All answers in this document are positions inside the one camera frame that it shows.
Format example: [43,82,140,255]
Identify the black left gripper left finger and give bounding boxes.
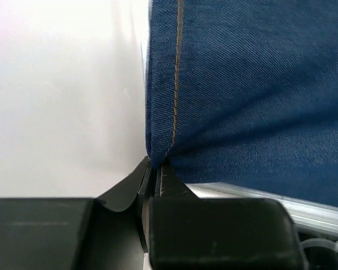
[0,159,150,269]

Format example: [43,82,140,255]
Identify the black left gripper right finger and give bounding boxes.
[149,165,309,269]

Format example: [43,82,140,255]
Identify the aluminium table edge rail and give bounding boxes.
[188,183,338,238]

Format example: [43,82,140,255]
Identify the dark blue denim trousers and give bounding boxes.
[146,1,338,207]

